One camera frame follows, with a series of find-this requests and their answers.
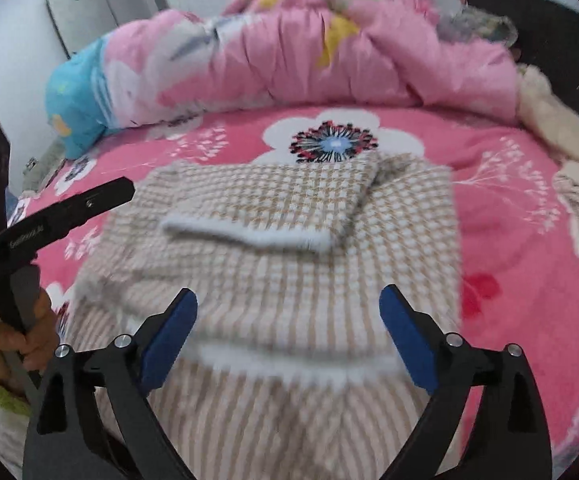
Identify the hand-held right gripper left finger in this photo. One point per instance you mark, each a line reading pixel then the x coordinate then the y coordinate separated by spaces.
pixel 169 340

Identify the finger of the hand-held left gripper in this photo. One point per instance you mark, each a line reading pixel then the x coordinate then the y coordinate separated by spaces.
pixel 74 212

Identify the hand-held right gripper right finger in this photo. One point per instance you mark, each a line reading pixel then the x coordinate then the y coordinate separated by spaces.
pixel 409 340

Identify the beige checked sweater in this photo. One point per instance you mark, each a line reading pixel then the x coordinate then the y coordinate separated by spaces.
pixel 294 285

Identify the person's left hand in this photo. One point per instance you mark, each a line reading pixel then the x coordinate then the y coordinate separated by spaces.
pixel 41 330

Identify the grey patterned cloth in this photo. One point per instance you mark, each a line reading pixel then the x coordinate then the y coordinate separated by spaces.
pixel 44 165

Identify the blue pillow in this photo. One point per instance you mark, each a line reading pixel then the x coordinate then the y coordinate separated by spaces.
pixel 76 100

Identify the pink floral bed sheet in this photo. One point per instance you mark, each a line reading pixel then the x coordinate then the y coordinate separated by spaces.
pixel 509 240

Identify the white cabinet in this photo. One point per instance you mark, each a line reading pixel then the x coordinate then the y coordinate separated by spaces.
pixel 84 10

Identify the cream fluffy cloth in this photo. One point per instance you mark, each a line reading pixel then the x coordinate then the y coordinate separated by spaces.
pixel 554 115

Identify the pink floral quilt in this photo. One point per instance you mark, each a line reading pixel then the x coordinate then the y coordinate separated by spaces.
pixel 369 70

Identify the grey knitted cloth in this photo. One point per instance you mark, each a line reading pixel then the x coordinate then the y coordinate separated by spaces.
pixel 477 25

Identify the dark headboard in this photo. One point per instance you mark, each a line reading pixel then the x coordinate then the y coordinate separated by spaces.
pixel 554 25

